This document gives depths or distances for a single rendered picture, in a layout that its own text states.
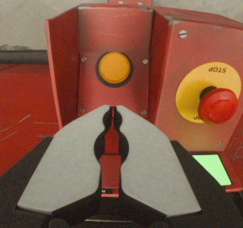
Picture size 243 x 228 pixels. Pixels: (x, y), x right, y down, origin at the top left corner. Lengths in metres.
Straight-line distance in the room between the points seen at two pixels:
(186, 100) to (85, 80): 0.12
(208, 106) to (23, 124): 0.42
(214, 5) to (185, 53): 0.88
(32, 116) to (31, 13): 0.63
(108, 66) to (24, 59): 0.86
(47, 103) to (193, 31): 0.46
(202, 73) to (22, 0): 0.95
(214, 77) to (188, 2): 0.82
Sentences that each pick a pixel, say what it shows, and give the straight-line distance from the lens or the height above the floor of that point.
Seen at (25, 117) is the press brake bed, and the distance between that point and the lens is 0.52.
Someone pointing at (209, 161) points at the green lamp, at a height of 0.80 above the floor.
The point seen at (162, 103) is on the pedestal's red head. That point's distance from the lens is 0.20.
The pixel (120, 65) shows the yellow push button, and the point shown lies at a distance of 0.23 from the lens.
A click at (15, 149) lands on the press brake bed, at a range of 0.44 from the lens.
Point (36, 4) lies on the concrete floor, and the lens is 1.02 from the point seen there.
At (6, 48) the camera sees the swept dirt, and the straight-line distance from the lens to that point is 1.14.
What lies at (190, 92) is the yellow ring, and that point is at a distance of 0.20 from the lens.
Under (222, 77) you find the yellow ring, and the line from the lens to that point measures 0.20.
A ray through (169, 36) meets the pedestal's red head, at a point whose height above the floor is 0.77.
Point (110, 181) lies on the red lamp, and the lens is 0.21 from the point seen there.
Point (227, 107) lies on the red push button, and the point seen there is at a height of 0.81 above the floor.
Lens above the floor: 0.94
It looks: 56 degrees down
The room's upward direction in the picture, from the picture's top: 179 degrees clockwise
